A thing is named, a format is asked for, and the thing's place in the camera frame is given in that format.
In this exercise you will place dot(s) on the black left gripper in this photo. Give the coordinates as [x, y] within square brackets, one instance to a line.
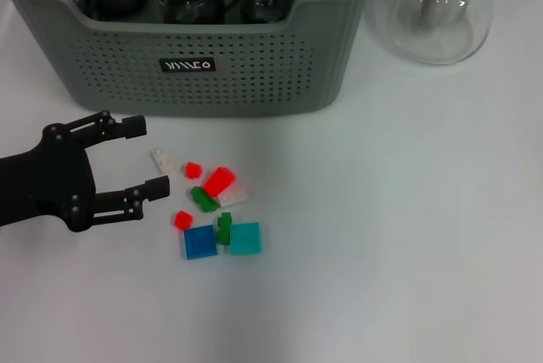
[46, 180]

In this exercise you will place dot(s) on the small orange-red brick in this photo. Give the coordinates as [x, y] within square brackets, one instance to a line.
[183, 219]
[193, 170]

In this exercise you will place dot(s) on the blue square brick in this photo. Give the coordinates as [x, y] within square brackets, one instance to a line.
[200, 243]

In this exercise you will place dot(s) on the green toy brick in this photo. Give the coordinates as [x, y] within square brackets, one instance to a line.
[223, 229]
[203, 199]

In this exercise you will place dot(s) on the teal square brick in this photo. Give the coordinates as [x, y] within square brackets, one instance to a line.
[246, 238]

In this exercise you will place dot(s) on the grey-green perforated storage bin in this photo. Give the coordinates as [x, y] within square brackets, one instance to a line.
[263, 83]

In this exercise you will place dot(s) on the tiny white brick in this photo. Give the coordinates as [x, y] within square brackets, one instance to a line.
[163, 160]

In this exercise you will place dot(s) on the orange-red sloped brick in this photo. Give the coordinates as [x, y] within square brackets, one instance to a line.
[218, 180]

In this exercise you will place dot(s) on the glass teapot with black lid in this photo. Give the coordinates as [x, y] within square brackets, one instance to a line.
[441, 28]

